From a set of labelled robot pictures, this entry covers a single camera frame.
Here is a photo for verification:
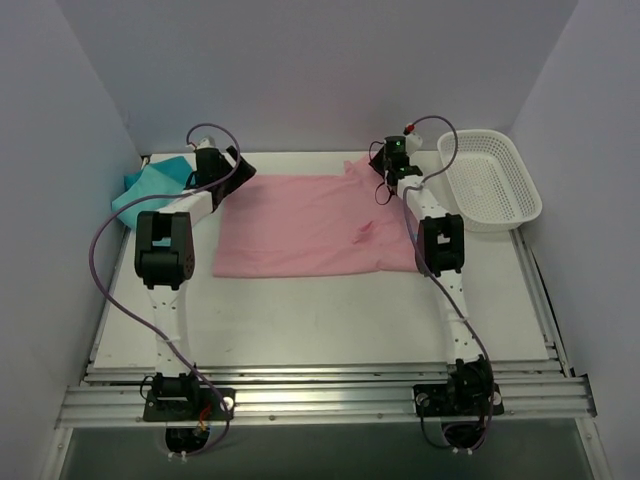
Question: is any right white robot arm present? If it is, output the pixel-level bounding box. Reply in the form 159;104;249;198
369;134;495;413

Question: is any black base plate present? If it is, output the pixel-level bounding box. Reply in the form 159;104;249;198
142;387;236;423
412;383;491;418

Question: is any teal folded t shirt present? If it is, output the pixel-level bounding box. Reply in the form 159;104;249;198
111;156;193;211

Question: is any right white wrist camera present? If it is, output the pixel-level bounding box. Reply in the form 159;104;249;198
403;123;423;156

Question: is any white plastic basket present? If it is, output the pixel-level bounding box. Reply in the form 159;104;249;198
437;129;543;233

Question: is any pink t shirt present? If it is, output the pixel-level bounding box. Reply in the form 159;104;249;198
212;159;416;278

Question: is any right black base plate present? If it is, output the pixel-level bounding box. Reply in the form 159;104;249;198
412;383;491;418

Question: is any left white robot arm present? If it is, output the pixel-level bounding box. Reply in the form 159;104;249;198
134;140;256;419

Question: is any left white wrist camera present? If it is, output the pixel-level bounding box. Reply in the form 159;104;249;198
188;135;217;151

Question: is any black wire loop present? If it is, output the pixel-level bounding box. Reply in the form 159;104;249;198
367;140;399;206

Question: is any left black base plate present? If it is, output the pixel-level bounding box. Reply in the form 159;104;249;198
142;387;236;423

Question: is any aluminium rail frame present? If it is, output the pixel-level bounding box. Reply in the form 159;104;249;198
43;233;608;479

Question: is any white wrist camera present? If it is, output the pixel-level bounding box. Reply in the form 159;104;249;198
188;135;217;151
403;123;423;156

